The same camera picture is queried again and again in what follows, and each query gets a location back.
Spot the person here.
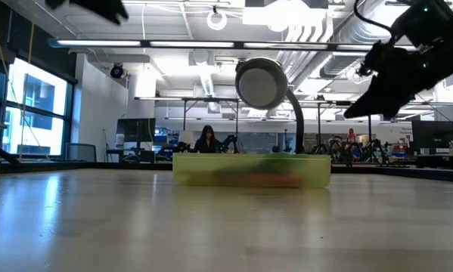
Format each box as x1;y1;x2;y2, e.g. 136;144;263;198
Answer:
192;125;222;154

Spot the overhead light strip bar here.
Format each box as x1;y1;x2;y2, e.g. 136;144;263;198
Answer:
47;36;416;54

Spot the black computer monitor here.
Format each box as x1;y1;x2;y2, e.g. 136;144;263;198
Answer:
411;120;453;151
116;117;157;150

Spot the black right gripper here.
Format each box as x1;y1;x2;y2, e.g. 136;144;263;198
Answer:
343;39;451;120

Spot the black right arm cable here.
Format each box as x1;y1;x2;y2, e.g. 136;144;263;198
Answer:
352;0;396;42

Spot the grey office chair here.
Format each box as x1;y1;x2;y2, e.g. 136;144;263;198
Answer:
67;143;98;163

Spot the black gooseneck desk lamp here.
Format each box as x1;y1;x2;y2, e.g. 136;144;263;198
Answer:
234;57;306;155

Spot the yellow-green translucent supply box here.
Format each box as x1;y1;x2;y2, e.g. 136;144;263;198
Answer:
172;152;333;190

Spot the orange pencil red eraser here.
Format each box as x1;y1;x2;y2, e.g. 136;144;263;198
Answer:
217;172;307;189

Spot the white hanging ring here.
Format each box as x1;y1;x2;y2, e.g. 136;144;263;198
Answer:
206;10;228;32

